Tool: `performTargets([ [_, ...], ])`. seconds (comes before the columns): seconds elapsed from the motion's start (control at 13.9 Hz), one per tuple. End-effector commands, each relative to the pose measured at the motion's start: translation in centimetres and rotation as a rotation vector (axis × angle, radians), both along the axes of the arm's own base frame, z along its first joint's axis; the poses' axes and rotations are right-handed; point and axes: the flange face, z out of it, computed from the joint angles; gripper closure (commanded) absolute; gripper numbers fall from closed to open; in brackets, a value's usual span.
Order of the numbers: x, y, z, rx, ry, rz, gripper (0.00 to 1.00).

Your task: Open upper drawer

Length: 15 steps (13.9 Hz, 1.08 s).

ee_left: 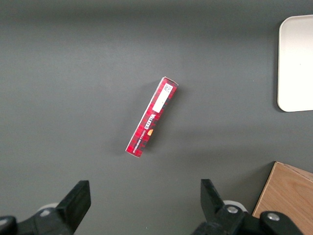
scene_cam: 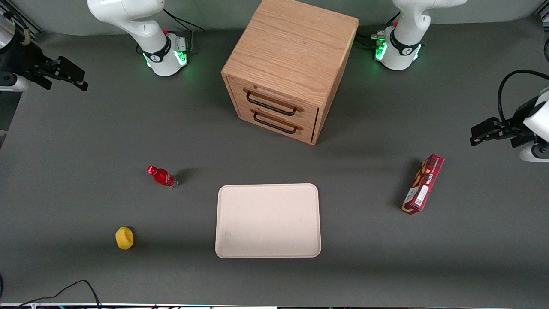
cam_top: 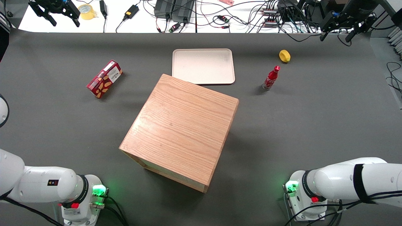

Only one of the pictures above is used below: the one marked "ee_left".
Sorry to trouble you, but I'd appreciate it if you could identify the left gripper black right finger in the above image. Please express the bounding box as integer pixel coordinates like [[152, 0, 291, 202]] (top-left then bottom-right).
[[193, 179, 305, 235]]

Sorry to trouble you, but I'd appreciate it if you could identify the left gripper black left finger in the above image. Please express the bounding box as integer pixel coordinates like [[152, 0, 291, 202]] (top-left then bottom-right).
[[0, 180, 91, 235]]

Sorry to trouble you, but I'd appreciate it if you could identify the wooden drawer cabinet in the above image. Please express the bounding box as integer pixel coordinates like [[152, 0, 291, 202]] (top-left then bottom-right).
[[251, 161, 313, 235]]

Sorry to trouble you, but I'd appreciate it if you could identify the red tartan shortbread box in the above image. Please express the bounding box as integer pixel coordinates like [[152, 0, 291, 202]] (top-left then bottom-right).
[[125, 76, 179, 159]]

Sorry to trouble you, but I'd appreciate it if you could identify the beige plastic tray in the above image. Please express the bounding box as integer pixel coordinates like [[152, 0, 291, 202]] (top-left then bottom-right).
[[277, 14, 313, 113]]

